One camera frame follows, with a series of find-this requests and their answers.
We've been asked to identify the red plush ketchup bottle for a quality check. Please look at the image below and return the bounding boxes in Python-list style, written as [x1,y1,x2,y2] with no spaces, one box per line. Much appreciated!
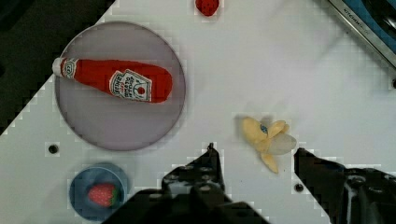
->
[52,58,173,104]

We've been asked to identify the red strawberry on table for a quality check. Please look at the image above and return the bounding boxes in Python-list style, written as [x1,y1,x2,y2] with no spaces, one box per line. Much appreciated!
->
[195,0,219,17]

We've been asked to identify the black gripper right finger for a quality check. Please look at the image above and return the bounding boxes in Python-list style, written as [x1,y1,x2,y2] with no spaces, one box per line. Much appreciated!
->
[293,147,396,224]

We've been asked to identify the strawberry in blue bowl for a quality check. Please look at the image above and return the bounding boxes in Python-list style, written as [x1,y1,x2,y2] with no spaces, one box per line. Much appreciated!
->
[88,183,119,207]

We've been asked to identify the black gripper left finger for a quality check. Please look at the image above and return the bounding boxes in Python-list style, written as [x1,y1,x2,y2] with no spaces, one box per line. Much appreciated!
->
[104,144,270,224]

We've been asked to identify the peeled yellow toy banana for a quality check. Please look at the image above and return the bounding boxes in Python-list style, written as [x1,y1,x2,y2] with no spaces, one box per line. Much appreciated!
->
[241,117,297,174]

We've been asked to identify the small blue bowl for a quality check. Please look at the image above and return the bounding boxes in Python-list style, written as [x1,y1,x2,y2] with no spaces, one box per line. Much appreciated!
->
[68,162,129,222]

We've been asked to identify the silver toaster oven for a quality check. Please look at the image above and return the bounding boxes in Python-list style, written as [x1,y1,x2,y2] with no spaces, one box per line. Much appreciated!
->
[327,0,396,68]

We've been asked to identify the grey round plate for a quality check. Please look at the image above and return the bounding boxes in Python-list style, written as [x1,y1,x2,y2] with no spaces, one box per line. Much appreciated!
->
[52,21,186,151]

